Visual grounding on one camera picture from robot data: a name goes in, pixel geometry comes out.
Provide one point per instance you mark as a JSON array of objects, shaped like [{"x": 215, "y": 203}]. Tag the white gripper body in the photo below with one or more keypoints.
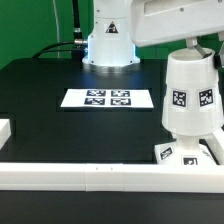
[{"x": 152, "y": 22}]

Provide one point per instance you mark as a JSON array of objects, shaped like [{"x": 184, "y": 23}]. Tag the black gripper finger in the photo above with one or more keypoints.
[
  {"x": 194, "y": 48},
  {"x": 219, "y": 57}
]

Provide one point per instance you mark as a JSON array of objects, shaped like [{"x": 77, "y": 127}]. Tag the white lamp shade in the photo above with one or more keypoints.
[{"x": 192, "y": 103}]

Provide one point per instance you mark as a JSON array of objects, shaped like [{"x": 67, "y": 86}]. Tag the white lamp base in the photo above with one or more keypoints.
[{"x": 183, "y": 151}]

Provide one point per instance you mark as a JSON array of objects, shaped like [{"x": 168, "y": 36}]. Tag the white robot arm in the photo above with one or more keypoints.
[{"x": 120, "y": 26}]

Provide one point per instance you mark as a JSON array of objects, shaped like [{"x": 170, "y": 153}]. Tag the white fiducial marker sheet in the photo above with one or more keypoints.
[{"x": 107, "y": 98}]

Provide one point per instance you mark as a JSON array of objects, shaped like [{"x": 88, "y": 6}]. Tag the white right fence bar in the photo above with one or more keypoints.
[{"x": 215, "y": 141}]

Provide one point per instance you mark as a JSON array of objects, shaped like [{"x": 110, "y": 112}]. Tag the white fence bar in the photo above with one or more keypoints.
[
  {"x": 111, "y": 177},
  {"x": 215, "y": 141},
  {"x": 5, "y": 131}
]

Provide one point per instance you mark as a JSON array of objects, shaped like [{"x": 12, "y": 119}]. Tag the white left fence bar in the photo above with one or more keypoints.
[{"x": 5, "y": 131}]

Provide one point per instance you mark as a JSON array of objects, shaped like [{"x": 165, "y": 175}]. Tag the white front fence bar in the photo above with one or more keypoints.
[{"x": 111, "y": 177}]

